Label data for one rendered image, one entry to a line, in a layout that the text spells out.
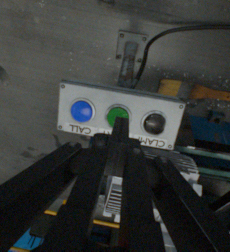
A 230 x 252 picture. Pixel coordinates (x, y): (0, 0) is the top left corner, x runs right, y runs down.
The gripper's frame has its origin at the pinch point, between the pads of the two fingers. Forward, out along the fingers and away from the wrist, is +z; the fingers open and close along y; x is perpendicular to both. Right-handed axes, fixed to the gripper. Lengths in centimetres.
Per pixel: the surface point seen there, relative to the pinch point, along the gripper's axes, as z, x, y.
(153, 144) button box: 8.2, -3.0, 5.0
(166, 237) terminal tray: 16.1, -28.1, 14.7
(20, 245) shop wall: 288, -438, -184
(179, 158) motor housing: 26.7, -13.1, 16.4
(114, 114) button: 7.5, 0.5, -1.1
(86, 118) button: 7.5, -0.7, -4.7
